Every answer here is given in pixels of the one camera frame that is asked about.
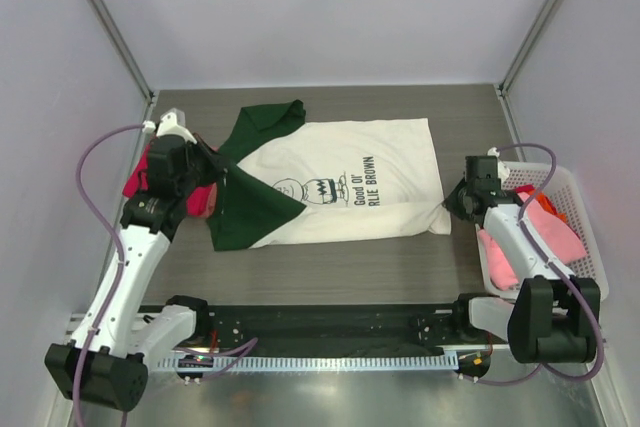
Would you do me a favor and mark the white green printed t-shirt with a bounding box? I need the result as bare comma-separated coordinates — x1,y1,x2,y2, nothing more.
207,100,451,252

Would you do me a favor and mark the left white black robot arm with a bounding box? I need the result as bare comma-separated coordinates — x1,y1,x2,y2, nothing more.
44,134,229,416

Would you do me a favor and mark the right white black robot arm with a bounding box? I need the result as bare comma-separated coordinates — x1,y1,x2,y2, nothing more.
443,155,603,364

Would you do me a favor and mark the folded salmon t-shirt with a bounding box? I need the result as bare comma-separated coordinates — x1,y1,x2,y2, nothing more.
202,144,221,221

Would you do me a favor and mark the folded magenta t-shirt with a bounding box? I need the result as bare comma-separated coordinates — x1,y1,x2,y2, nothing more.
122,145,209,218

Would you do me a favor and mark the orange t-shirt in basket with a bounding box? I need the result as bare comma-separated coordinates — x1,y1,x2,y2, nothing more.
526,193,568,224

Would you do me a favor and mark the white plastic laundry basket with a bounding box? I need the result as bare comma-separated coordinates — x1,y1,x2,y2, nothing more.
503,161,609,300

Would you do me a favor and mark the pink t-shirt in basket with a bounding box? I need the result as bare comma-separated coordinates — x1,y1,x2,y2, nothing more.
477,218,587,290

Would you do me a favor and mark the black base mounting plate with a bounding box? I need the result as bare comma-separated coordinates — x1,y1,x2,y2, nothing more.
180,303,499,358

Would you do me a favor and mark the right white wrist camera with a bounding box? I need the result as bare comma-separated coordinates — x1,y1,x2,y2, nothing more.
487,147,511,182

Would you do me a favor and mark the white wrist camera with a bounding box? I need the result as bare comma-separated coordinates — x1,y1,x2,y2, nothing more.
487,147,511,182
142,108,197,144

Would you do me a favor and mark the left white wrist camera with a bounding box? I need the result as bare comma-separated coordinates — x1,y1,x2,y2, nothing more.
142,108,197,144

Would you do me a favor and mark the white slotted cable duct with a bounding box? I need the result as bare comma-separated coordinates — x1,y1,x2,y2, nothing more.
152,352,458,376

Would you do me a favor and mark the aluminium front rail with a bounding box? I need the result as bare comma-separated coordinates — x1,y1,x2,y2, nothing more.
64,313,93,343

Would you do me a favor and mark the left aluminium frame post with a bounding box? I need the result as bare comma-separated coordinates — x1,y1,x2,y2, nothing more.
87,0,154,104

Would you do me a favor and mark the aluminium frame post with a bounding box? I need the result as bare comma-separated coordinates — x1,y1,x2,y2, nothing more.
87,0,154,104
496,0,563,97

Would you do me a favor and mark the right aluminium frame post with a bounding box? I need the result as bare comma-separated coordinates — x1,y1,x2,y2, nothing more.
496,0,563,97

